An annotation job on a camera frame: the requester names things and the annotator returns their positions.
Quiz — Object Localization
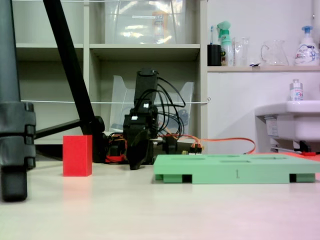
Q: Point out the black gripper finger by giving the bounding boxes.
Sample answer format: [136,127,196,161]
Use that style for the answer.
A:
[139,129,154,166]
[125,129,149,171]

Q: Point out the red square block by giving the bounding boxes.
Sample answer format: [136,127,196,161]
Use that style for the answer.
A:
[62,134,93,177]

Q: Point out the red table clamp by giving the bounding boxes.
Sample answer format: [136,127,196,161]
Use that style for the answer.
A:
[104,153,126,164]

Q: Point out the black clamp knob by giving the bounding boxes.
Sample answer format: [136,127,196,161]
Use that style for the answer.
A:
[161,136,179,155]

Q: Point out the circuit board with connectors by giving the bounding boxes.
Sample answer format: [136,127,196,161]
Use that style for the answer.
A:
[181,142,205,156]

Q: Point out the beige shelf unit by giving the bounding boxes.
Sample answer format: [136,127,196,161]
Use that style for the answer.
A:
[11,0,209,146]

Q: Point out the thin black tripod brace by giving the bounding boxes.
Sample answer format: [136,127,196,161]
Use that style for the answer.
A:
[34,119,81,140]

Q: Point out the slanted black tripod leg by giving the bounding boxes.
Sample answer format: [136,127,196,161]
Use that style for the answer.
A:
[42,0,107,163]

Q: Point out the green shape sorting board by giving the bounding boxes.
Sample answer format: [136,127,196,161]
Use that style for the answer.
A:
[152,154,320,185]

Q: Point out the clear plastic storage box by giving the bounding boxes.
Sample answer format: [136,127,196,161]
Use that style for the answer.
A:
[104,0,187,45]

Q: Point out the black cup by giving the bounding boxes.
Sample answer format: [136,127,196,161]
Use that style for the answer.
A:
[207,44,222,67]

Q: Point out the green spray bottle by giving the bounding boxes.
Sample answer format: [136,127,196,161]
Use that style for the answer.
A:
[216,20,235,67]

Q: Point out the thick grey tripod leg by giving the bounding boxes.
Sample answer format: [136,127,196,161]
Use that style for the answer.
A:
[0,0,37,202]

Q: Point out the clear glass beaker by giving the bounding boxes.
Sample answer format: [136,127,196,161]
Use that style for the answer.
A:
[234,36,251,67]

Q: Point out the white sink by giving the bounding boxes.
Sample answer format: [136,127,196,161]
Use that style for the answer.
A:
[254,100,320,154]

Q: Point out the clear glass pitcher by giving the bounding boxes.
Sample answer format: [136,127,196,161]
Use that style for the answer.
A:
[260,39,290,67]

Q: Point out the clear sanitizer bottle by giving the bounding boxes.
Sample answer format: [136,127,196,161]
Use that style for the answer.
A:
[289,78,304,102]

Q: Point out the white blue foam soap bottle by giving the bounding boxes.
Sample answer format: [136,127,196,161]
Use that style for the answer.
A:
[293,25,320,67]

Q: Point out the orange cable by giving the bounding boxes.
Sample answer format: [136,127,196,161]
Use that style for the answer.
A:
[159,134,256,155]

